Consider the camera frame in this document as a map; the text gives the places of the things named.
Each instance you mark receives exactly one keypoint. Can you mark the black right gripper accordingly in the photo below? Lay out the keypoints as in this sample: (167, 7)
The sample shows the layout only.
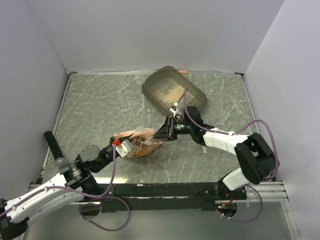
(162, 134)

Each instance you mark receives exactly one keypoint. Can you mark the orange cat litter bag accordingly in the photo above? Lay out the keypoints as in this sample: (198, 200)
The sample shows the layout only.
(142, 140)

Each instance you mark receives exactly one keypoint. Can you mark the white bag sealing clip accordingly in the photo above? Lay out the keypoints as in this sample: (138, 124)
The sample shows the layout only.
(204, 150)

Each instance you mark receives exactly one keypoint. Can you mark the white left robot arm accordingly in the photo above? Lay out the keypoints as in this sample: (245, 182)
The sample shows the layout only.
(72, 184)

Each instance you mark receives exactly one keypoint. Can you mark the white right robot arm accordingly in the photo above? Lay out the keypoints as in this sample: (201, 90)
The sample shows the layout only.
(257, 161)

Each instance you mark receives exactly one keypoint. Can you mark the beige cat litter pile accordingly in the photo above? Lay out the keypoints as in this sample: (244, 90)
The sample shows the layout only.
(172, 95)

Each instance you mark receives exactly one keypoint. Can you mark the grey plastic litter box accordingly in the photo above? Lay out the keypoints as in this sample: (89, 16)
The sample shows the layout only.
(165, 87)

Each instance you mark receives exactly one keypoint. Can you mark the small orange wooden piece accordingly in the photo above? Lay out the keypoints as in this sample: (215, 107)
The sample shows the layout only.
(183, 71)

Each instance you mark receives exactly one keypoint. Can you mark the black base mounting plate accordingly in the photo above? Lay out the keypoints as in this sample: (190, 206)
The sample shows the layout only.
(166, 196)

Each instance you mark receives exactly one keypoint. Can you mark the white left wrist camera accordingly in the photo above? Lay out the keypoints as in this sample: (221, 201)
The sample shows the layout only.
(123, 149)

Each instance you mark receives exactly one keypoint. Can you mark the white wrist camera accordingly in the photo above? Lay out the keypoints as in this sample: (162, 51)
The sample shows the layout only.
(176, 113)
(123, 149)

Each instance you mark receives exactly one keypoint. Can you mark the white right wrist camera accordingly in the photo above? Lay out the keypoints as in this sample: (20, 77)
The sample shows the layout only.
(176, 113)

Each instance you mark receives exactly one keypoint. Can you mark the black perforated bracket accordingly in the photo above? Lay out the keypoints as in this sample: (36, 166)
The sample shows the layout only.
(54, 147)

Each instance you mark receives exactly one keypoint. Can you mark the aluminium rail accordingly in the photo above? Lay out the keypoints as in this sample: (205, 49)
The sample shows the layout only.
(270, 191)

